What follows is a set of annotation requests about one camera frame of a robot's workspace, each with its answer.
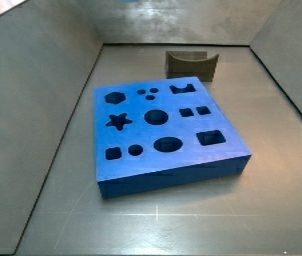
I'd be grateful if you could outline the blue foam shape-sorter block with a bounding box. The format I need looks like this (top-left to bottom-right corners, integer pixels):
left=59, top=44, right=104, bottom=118
left=94, top=77, right=251, bottom=198

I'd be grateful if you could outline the black curved fixture bracket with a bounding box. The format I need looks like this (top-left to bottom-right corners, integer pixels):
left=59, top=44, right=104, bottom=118
left=166, top=51, right=219, bottom=82

